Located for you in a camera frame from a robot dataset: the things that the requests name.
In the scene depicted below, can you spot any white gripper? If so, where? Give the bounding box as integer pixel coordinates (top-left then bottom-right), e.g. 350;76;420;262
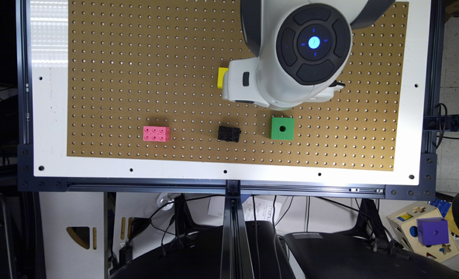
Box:
222;57;346;109

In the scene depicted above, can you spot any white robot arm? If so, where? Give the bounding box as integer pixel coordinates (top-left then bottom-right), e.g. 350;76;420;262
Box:
223;0;394;110

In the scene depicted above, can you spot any yellow block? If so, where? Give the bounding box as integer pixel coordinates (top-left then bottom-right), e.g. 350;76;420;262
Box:
217;67;229;89

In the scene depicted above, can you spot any black brick block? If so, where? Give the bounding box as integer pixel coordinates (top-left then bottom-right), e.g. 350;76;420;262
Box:
218;126;241;143

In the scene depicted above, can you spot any green block with hole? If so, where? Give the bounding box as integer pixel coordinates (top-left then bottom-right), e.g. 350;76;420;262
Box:
270;117;295;140

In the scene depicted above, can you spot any pink brick block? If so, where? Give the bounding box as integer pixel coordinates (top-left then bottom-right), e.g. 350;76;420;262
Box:
143;126;171;142

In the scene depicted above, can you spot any brown pegboard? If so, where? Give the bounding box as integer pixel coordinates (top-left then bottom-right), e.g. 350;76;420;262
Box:
67;0;409;171

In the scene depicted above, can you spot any white paper sheet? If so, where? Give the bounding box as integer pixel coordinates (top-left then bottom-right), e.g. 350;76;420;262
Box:
207;195;281;222

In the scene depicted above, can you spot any black chair left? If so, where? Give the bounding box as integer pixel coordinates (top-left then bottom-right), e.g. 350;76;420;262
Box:
112;221;295;279

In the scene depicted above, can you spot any black chair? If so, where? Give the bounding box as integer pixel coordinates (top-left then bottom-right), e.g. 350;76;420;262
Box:
112;221;295;279
284;232;459;279

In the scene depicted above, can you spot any black chair right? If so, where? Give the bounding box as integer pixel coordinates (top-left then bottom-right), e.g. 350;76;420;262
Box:
284;232;459;279

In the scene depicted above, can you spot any wooden shape sorter box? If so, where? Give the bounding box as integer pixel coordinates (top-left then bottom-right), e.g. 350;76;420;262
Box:
386;201;459;262

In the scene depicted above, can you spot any white cabinet panel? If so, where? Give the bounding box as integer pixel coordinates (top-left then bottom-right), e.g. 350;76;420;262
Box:
40;192;108;279

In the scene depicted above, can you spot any purple cube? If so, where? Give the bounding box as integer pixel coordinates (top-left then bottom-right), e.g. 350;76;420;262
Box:
417;217;450;246

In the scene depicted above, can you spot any dark aluminium table frame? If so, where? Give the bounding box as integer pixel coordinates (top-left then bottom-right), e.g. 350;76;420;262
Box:
15;0;459;279

